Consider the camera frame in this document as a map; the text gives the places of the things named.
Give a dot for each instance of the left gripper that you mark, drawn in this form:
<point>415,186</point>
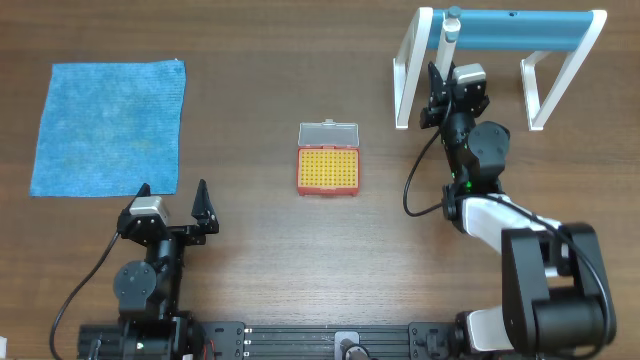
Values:
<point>150,232</point>

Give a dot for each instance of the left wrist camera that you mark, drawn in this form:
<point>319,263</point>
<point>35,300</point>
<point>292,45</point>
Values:
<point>149,209</point>

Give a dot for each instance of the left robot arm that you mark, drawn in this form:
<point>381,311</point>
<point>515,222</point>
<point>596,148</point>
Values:
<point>135,287</point>

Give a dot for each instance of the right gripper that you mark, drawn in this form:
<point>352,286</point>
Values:
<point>467,97</point>

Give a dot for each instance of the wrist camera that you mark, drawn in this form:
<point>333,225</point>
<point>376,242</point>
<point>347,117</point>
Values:
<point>469,74</point>
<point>149,209</point>

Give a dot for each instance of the mounting rail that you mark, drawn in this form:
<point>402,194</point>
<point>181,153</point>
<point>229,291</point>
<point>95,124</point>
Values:
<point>300,340</point>

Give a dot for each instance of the white pipette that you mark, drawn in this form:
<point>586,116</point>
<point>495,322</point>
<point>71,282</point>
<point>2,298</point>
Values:
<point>447,50</point>

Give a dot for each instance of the white and blue stand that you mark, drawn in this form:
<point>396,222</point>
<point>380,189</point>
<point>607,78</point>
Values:
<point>525,30</point>

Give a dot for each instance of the red and yellow tip box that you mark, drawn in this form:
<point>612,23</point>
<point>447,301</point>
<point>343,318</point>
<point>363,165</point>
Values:
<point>328,172</point>

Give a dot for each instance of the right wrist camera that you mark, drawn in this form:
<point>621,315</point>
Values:
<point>469,74</point>

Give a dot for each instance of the blue cloth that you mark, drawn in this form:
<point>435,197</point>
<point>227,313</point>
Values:
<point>110,130</point>

